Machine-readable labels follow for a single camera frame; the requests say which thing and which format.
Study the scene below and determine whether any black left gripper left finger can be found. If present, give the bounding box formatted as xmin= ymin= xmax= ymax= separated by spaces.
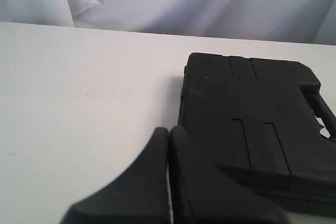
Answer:
xmin=61 ymin=127 xmax=170 ymax=223

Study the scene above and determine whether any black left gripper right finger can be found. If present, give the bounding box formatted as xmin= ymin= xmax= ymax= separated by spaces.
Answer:
xmin=169 ymin=126 xmax=288 ymax=223

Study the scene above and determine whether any black plastic tool case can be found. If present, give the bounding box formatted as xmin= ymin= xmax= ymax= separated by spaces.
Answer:
xmin=178 ymin=53 xmax=335 ymax=216

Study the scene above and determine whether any white backdrop curtain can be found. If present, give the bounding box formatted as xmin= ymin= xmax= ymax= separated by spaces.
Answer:
xmin=1 ymin=0 xmax=335 ymax=45

